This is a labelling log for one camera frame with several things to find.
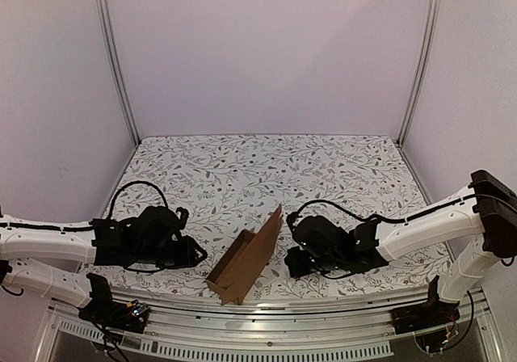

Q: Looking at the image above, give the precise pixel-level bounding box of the aluminium front rail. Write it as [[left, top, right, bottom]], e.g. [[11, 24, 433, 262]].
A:
[[34, 287, 506, 362]]

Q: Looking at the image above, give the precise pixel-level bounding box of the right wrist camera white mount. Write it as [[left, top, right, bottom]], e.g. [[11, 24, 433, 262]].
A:
[[286, 212, 300, 230]]

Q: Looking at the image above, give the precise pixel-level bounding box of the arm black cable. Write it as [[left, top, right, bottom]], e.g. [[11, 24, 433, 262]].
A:
[[287, 199, 477, 228], [0, 179, 169, 234]]

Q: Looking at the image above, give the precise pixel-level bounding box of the right aluminium frame post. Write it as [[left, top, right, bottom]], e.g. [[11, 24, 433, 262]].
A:
[[396, 0, 441, 149]]

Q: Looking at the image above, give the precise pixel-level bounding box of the brown cardboard box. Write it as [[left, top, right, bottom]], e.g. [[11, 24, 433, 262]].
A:
[[205, 204, 283, 305]]

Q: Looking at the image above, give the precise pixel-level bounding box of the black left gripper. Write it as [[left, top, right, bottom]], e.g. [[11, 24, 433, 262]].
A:
[[134, 236, 208, 271]]

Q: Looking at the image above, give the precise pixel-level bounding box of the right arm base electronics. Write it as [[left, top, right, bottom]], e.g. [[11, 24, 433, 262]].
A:
[[390, 276, 460, 354]]

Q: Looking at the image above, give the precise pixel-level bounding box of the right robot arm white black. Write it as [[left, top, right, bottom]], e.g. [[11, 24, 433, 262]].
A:
[[284, 170, 516, 326]]

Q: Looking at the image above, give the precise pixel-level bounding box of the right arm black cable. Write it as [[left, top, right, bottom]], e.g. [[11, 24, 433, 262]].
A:
[[287, 199, 477, 228]]

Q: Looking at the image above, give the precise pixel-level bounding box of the aluminium frame post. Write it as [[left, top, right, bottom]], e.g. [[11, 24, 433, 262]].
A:
[[95, 0, 141, 146], [396, 0, 441, 149]]

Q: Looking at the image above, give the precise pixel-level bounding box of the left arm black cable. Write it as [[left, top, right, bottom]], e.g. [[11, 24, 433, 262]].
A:
[[0, 179, 169, 234]]

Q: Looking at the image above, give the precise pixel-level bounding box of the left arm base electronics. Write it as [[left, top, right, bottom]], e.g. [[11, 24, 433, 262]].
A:
[[78, 273, 150, 334]]

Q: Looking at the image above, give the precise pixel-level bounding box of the left aluminium frame post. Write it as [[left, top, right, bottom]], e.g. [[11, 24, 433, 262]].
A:
[[95, 0, 141, 146]]

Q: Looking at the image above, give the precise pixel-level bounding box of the floral patterned table mat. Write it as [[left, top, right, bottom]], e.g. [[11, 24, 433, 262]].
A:
[[79, 134, 459, 300]]

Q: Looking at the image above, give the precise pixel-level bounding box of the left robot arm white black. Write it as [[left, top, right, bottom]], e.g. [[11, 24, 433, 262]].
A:
[[1, 206, 208, 325]]

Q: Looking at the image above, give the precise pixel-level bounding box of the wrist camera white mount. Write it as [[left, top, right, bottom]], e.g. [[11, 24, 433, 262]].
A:
[[286, 212, 300, 230], [173, 207, 189, 234]]

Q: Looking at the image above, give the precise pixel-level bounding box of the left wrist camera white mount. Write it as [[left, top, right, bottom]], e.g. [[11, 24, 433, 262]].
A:
[[173, 207, 189, 234]]

